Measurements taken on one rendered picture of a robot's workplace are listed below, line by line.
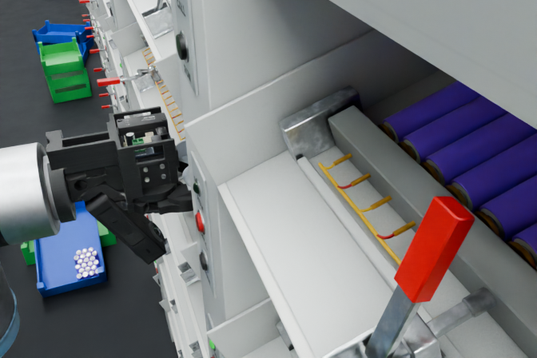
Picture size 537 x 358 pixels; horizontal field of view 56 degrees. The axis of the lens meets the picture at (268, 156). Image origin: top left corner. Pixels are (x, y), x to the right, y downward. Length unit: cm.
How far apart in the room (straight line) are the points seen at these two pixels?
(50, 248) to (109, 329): 38
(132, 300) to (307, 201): 145
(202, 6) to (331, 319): 16
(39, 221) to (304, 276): 30
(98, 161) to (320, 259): 29
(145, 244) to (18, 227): 13
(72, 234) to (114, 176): 138
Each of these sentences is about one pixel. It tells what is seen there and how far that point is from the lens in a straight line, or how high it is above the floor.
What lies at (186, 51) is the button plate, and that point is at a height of 115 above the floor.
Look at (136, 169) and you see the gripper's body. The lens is 48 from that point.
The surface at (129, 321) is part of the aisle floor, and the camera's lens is 166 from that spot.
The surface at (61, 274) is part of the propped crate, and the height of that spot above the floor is 3.
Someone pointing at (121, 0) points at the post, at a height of 99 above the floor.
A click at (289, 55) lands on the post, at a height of 115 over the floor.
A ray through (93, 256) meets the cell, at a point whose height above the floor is 9.
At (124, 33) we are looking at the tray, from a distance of 101.
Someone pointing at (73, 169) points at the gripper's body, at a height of 100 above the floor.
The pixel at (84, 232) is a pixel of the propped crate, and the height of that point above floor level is 8.
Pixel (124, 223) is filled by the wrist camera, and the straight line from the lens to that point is 53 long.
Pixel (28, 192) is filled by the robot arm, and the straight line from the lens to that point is 48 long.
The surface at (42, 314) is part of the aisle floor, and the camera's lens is 176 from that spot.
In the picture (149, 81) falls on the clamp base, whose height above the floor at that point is 91.
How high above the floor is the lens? 127
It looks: 34 degrees down
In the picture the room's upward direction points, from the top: straight up
